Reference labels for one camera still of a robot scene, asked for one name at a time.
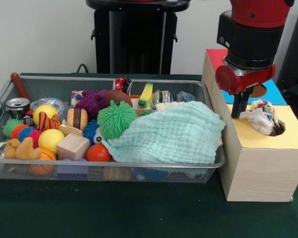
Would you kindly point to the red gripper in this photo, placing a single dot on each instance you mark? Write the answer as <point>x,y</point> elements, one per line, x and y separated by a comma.
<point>228,79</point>

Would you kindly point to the colourful patterned cloth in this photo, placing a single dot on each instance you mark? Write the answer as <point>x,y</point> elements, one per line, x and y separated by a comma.
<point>260,119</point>

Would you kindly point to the light blue waffle cloth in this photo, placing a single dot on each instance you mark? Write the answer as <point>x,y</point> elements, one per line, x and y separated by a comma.
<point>176,135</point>

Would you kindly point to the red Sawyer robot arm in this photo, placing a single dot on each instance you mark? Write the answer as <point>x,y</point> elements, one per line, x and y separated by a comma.
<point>253,37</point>

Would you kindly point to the wooden box with three holes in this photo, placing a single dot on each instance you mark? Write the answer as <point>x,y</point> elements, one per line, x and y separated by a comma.
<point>263,173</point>

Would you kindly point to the shallow metal mesh bin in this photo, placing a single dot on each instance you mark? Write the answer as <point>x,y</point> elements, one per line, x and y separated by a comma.
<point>101,173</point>

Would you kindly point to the yellow toy banana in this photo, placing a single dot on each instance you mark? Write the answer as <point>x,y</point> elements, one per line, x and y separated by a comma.
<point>145,94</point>

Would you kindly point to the large green spiky ball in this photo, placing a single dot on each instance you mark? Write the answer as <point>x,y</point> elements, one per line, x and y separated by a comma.
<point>115,119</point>

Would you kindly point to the purple rubber toy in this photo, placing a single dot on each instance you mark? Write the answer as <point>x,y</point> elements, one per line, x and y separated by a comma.
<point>93,101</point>

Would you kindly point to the red orange rubber ball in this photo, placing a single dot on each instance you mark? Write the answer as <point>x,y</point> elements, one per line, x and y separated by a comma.
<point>98,153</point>

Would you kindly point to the wooden toy burger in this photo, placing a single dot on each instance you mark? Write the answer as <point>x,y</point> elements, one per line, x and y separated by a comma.
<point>77,119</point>

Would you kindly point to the wooden cube block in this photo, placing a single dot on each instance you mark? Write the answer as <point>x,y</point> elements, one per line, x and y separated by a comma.
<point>72,146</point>

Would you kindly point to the yellow ball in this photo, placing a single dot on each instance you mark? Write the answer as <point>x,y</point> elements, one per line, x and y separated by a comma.
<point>51,141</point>

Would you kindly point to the orange plush toy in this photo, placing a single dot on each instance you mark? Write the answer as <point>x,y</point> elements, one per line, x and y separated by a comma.
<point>23,150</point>

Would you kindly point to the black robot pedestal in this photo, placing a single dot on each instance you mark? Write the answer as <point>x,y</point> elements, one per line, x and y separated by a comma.
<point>139,37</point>

